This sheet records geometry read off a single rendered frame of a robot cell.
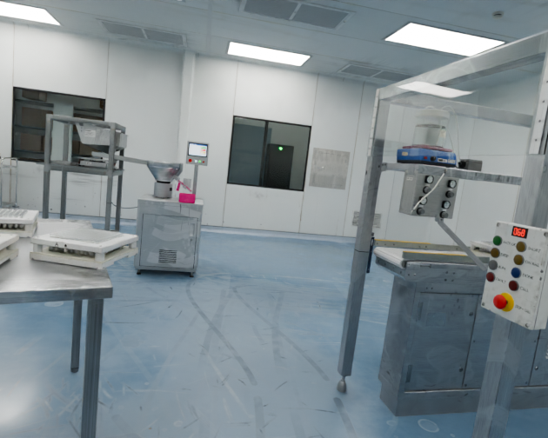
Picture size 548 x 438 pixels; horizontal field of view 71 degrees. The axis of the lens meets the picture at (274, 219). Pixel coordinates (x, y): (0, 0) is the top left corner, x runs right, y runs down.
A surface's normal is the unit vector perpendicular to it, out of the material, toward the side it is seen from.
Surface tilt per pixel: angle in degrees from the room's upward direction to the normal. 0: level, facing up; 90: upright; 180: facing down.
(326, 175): 90
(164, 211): 90
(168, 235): 90
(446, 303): 90
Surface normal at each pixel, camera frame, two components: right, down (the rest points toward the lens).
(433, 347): 0.24, 0.15
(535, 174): -0.96, -0.07
